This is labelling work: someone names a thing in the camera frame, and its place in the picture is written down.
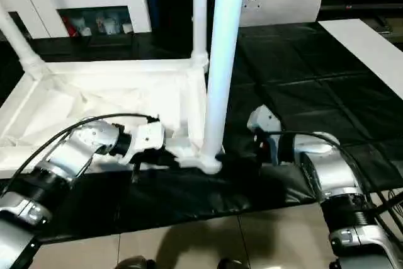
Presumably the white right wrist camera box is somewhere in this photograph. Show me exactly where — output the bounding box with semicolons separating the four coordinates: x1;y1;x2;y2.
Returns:
246;106;283;139

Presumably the black work mat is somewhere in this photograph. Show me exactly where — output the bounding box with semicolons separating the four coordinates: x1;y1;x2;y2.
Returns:
0;22;403;241

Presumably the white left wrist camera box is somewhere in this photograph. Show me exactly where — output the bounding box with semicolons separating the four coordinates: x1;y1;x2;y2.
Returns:
121;121;167;166

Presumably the white plastic table top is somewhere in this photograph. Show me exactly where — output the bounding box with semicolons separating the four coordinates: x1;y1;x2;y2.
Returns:
0;54;222;180

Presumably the white plastic table leg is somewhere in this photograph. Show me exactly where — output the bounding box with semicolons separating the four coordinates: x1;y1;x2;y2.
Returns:
191;0;209;73
0;4;48;81
200;0;247;164

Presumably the white sheet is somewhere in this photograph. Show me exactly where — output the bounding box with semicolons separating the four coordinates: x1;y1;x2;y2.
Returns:
318;19;403;100

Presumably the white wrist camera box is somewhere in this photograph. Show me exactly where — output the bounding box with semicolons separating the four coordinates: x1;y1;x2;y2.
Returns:
121;121;167;166
246;106;283;139

